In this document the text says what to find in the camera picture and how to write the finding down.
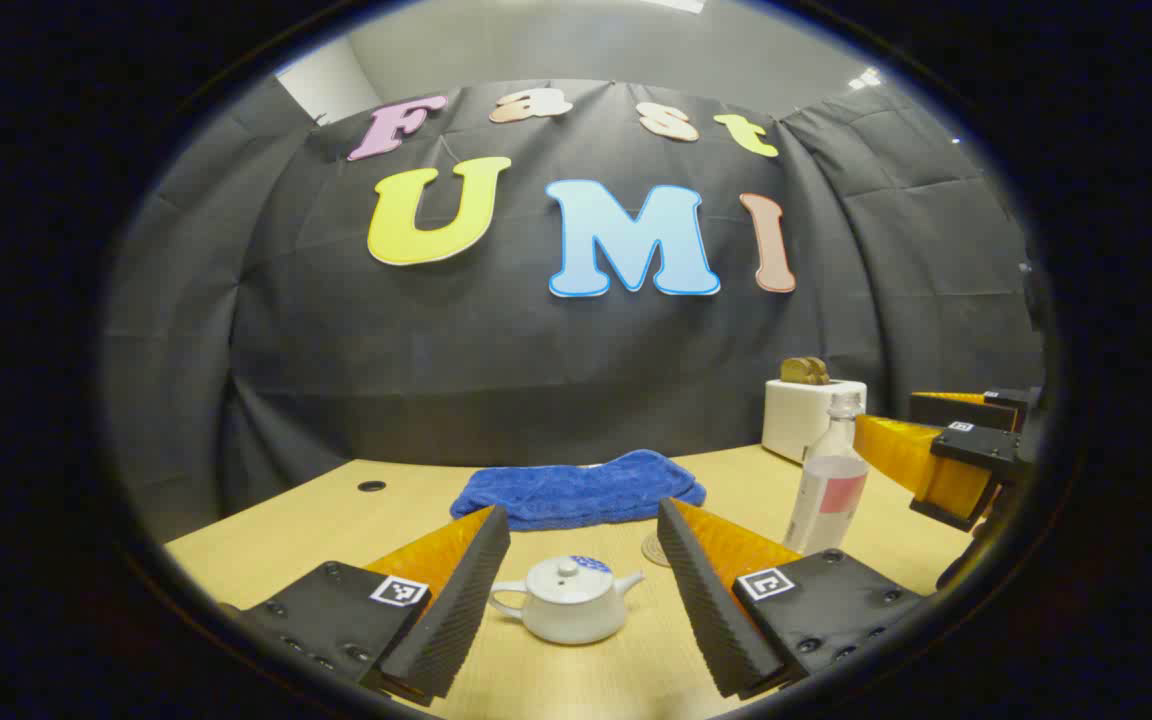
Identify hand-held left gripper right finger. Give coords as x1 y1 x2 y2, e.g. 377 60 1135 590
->
656 497 937 701

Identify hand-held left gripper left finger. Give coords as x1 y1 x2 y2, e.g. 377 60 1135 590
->
221 505 512 706

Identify clear plastic water bottle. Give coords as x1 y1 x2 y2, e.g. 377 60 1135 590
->
784 391 870 556

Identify white ceramic teacup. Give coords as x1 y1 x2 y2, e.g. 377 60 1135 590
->
489 562 647 646

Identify white teacup lid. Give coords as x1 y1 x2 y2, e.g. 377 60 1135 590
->
528 555 615 604

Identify white toaster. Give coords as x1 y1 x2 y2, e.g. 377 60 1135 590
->
762 378 868 464

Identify blue towel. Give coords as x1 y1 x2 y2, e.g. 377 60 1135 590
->
449 449 708 531

